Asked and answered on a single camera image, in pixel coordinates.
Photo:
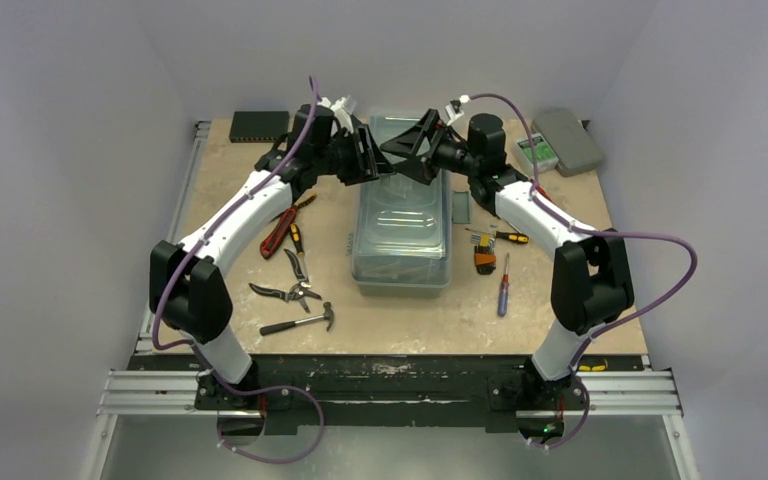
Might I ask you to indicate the blue red screwdriver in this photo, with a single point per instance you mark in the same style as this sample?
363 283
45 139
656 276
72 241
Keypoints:
503 296

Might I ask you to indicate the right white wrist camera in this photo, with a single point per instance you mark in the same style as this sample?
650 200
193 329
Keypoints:
454 110

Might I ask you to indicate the black network switch box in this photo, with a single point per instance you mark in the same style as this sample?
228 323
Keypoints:
258 126

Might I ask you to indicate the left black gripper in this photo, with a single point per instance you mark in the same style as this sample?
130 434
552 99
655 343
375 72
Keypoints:
369 163

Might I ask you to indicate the grey plastic case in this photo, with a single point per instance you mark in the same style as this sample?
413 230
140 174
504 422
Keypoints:
576 150

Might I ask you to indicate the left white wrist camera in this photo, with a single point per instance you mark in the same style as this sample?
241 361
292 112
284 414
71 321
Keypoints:
342 109

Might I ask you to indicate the yellow clip hex key set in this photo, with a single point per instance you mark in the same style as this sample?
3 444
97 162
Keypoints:
480 238

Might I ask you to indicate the green white screw box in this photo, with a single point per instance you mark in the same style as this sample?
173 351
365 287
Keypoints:
535 155

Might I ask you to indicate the yellow black needle pliers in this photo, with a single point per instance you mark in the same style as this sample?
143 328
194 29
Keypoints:
307 201

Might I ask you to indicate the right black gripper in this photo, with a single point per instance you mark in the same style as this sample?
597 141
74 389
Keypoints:
432 148

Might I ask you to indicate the black handled hammer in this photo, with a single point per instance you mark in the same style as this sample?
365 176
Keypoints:
328 316

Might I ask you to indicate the red black utility knife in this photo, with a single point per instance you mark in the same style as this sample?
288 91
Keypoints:
269 246

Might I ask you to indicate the orange hex key set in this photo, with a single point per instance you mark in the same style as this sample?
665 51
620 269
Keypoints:
484 259

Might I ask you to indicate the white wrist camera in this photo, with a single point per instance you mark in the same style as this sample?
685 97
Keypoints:
454 110
342 109

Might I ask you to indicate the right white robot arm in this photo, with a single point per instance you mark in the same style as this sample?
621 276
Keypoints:
591 284

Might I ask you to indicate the black handled screwdriver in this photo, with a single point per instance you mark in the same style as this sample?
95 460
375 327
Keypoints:
297 239

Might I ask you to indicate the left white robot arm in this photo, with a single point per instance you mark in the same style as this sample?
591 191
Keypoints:
187 290

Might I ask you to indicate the small black yellow screwdriver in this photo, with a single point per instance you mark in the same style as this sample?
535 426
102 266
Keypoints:
512 237

